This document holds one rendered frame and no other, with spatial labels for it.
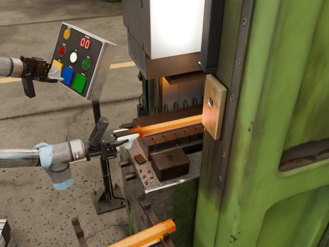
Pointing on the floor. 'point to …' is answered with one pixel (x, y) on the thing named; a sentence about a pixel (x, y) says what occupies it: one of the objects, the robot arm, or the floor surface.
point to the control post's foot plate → (108, 207)
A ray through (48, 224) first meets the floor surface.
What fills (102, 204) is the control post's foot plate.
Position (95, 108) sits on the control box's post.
